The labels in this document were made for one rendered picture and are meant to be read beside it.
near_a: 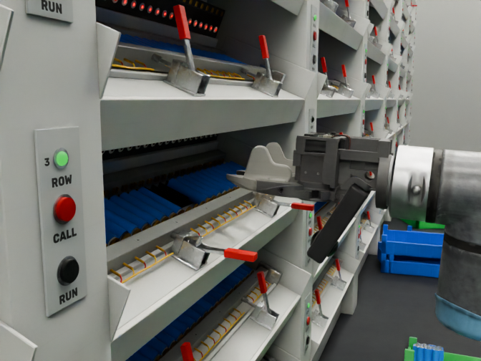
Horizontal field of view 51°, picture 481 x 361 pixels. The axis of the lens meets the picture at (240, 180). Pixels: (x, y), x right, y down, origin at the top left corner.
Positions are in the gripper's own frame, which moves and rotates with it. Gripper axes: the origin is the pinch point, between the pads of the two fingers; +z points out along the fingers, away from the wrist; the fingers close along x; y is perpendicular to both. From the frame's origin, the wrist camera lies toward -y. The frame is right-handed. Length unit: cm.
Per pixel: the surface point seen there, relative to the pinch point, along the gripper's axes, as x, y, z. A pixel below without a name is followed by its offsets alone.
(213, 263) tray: 13.0, -7.6, -2.2
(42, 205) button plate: 39.9, 4.8, -2.3
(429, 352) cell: -62, -50, -29
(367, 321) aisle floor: -93, -60, -10
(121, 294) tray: 33.3, -3.5, -3.6
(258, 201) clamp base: -10.5, -5.2, 0.9
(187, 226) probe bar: 11.6, -4.1, 2.1
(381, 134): -167, -5, -1
